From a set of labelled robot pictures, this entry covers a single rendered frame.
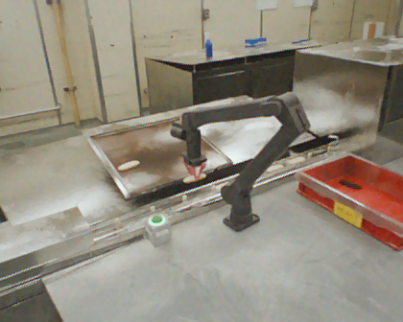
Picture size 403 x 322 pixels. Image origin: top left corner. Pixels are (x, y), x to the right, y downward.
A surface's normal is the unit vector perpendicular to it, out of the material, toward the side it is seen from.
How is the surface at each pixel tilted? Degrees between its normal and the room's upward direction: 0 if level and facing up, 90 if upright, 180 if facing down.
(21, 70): 90
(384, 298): 0
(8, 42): 90
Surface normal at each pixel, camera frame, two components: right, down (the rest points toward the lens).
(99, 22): 0.53, 0.35
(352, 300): -0.04, -0.90
